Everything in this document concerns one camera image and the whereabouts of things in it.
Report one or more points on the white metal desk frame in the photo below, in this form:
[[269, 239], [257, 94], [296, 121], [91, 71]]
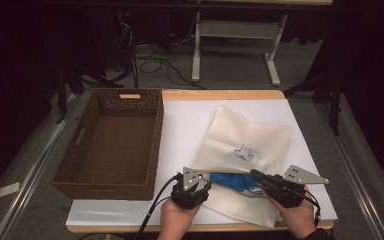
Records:
[[240, 28]]

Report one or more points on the black equipment with red light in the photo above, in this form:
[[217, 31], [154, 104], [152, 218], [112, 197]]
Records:
[[126, 30]]

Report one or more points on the black metal stand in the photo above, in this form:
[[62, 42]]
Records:
[[336, 100], [67, 80]]

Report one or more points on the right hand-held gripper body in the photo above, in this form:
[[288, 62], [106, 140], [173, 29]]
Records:
[[290, 193]]

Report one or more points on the person's dark sleeve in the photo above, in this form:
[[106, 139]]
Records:
[[320, 235]]

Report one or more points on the cream mesh laundry bag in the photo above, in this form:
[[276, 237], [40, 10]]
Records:
[[240, 133]]

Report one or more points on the person's right hand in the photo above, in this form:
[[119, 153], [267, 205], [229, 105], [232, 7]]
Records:
[[296, 220]]

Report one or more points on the white tape strip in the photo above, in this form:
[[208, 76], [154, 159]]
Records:
[[6, 190]]

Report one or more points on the blue garment with white print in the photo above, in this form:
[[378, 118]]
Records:
[[233, 181]]

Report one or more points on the aluminium rail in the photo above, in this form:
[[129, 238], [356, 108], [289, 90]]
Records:
[[353, 173], [30, 173]]

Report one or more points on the person's left hand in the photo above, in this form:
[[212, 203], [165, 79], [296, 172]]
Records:
[[176, 223]]

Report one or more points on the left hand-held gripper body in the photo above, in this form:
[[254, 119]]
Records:
[[186, 198]]

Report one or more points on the brown wicker basket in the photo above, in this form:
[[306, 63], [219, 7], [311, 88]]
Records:
[[113, 150]]

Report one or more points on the white table mat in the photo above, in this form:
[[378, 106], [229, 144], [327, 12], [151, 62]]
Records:
[[183, 126]]

